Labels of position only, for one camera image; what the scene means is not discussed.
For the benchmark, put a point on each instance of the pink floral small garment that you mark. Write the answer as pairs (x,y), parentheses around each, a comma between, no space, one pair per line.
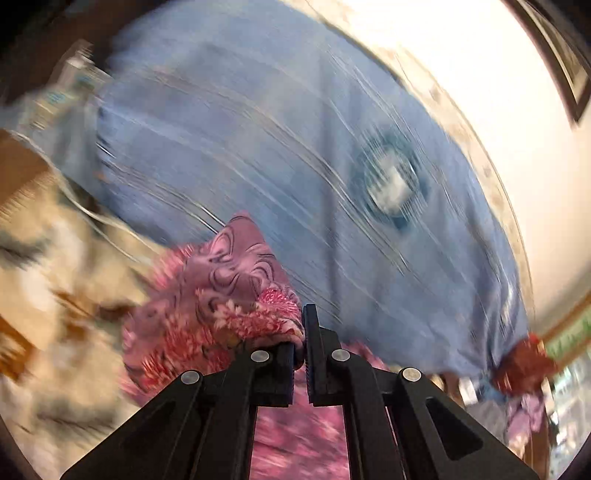
(217,295)

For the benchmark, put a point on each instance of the beige leaf-print blanket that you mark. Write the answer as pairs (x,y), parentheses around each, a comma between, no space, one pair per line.
(60,295)

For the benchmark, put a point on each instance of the blue checked bedsheet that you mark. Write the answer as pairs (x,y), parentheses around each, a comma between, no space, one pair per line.
(286,152)

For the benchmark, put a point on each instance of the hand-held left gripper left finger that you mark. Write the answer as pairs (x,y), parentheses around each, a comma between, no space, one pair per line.
(282,369)

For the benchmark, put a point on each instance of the red-brown cloth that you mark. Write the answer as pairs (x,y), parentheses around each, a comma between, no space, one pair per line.
(524,364)

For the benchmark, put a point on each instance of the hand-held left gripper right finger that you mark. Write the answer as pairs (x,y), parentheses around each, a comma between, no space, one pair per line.
(315,355)

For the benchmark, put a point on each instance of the pale blue printed cloth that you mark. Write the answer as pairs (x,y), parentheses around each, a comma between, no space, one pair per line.
(51,110)

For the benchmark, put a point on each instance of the dark picture frame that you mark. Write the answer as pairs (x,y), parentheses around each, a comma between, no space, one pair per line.
(561,60)

